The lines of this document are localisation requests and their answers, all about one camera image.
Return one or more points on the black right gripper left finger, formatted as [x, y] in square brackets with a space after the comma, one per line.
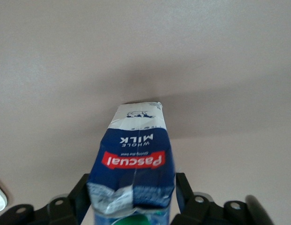
[75, 199]

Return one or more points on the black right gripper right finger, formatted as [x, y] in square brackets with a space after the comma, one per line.
[192, 199]

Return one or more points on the blue milk carton green cap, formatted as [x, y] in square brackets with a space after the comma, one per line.
[133, 164]

